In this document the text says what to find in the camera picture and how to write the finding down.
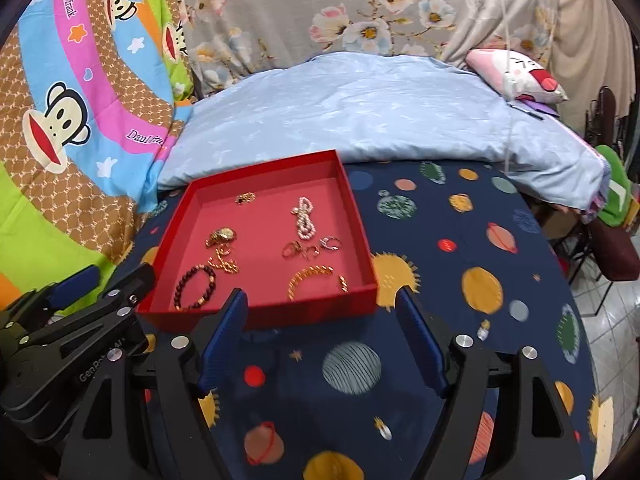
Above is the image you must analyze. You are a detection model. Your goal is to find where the gold chain bracelet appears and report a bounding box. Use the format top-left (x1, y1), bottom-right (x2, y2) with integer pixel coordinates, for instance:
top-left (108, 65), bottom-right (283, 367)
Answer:
top-left (206, 244), bottom-right (241, 275)

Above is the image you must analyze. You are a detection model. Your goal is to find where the green cloth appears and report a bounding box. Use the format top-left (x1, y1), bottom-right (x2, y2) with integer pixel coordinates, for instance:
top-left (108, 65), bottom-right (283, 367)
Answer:
top-left (594, 144), bottom-right (635, 227)

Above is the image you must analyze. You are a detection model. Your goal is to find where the dark wooden bead bracelet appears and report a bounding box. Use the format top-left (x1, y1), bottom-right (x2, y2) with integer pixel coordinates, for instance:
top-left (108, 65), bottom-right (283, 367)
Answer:
top-left (173, 265), bottom-right (218, 311)

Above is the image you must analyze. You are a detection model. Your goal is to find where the grey floral sheet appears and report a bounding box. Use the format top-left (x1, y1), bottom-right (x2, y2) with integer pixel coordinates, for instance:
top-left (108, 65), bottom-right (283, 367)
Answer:
top-left (172, 0), bottom-right (557, 99)

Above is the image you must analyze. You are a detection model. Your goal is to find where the gold woven bangle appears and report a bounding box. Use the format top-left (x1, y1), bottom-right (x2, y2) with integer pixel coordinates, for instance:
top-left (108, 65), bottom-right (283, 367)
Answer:
top-left (287, 265), bottom-right (349, 302)

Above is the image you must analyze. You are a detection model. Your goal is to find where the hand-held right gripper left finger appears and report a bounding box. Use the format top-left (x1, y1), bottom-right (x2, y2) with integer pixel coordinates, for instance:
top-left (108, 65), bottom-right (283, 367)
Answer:
top-left (60, 287), bottom-right (251, 480)

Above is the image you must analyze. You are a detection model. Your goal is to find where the pink cartoon pillow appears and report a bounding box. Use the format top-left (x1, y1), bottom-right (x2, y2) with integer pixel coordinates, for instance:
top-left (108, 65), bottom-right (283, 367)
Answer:
top-left (465, 49), bottom-right (570, 106)

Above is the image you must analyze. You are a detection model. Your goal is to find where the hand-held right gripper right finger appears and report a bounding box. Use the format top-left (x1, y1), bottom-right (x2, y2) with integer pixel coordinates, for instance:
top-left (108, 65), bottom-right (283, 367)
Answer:
top-left (394, 287), bottom-right (587, 480)

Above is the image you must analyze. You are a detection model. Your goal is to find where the red shallow box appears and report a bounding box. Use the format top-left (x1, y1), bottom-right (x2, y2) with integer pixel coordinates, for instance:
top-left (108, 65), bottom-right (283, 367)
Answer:
top-left (137, 149), bottom-right (378, 332)

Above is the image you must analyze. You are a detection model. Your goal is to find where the purple flat item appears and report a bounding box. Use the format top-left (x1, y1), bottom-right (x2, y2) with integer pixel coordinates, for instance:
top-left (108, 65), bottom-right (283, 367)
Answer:
top-left (509, 101), bottom-right (557, 122)

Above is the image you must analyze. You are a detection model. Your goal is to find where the light blue pillow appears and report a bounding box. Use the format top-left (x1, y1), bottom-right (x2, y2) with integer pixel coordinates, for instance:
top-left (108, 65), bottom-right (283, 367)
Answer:
top-left (157, 51), bottom-right (609, 211)

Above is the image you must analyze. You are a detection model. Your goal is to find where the monkey print colourful blanket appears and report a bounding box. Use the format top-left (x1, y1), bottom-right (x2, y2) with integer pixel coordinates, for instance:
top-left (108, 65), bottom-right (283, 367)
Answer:
top-left (0, 0), bottom-right (194, 311)

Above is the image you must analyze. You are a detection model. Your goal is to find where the gold wristwatch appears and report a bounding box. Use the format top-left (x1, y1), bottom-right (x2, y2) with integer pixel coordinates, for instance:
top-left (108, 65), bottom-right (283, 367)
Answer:
top-left (205, 228), bottom-right (237, 248)

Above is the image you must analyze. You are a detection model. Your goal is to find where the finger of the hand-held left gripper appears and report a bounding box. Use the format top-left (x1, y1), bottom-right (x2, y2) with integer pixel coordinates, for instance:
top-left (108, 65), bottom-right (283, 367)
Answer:
top-left (7, 264), bottom-right (100, 322)
top-left (22, 262), bottom-right (157, 347)

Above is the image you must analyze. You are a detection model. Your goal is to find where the pink pearl bracelet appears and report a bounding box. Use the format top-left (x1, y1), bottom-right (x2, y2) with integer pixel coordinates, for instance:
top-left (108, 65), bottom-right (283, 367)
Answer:
top-left (291, 197), bottom-right (317, 241)

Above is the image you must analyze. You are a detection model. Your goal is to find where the navy planet print bedsheet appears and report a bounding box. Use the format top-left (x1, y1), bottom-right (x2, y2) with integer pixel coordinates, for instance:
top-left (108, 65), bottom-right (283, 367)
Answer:
top-left (107, 160), bottom-right (617, 480)

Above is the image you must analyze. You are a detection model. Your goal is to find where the dark metal chair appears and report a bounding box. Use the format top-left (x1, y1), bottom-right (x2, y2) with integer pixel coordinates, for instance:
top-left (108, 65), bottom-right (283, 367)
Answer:
top-left (584, 86), bottom-right (632, 147)

